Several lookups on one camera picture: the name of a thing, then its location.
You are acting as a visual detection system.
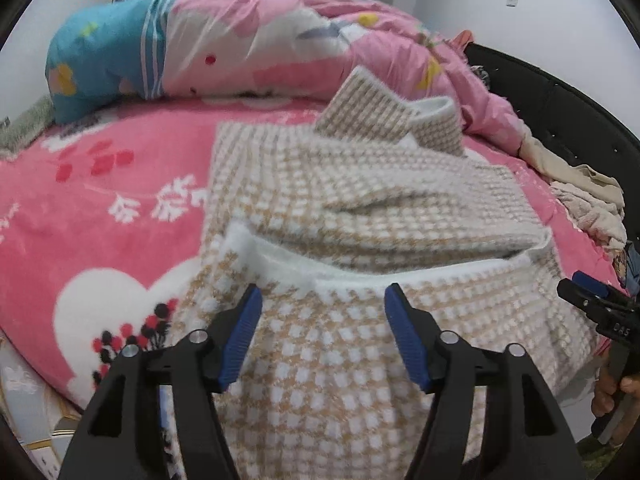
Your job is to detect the beige white houndstooth coat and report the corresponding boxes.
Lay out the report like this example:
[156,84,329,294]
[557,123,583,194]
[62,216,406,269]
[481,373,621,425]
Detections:
[170,67,598,479]

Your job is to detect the cream clothes pile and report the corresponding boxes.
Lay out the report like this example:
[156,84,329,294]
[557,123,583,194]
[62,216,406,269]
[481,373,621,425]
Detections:
[518,125,628,255]

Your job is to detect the person's right hand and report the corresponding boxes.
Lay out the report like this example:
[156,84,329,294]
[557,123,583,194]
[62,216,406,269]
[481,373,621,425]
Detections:
[591,360,640,446]

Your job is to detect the grey patterned bed sheet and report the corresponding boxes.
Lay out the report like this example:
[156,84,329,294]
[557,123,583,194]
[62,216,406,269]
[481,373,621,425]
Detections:
[1,333,80,479]

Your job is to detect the black bed headboard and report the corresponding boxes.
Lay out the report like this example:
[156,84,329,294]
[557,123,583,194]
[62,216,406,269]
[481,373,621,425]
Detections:
[464,44,639,242]

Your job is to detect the pink floral plush blanket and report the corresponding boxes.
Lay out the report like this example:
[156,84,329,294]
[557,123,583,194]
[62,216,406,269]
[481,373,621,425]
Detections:
[1,100,614,406]

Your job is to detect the grey green mat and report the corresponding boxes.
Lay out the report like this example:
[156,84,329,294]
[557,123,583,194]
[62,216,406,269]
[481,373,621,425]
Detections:
[1,96,54,159]

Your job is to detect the pink blue cartoon quilt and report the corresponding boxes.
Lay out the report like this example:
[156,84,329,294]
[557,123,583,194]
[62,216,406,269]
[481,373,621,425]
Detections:
[46,0,526,154]

